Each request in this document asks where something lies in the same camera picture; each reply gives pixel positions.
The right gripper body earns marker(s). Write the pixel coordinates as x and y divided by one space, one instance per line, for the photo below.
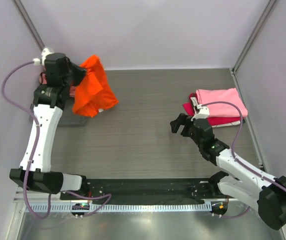
193 137

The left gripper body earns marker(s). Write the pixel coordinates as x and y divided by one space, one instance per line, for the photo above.
66 78

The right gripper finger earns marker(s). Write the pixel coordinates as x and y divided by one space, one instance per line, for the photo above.
185 131
182 120

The orange t shirt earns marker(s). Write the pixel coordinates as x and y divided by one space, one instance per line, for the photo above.
94 93

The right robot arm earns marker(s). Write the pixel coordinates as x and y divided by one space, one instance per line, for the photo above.
239 179

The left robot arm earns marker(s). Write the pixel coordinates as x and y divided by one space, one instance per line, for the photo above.
34 172

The salmon pink crumpled t shirt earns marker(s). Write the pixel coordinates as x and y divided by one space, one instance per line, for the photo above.
43 81

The magenta folded t shirt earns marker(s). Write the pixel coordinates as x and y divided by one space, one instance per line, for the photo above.
215 122

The clear grey plastic bin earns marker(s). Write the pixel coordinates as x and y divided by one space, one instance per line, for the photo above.
73 121

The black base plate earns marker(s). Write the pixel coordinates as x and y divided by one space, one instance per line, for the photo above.
155 191

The left frame post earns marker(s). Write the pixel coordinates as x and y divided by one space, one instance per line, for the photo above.
28 23

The frame post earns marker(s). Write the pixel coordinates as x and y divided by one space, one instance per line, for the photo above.
28 23
263 18

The slotted cable duct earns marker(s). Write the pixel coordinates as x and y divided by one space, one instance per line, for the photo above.
112 208

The right frame post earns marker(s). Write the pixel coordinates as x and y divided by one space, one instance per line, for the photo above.
263 18

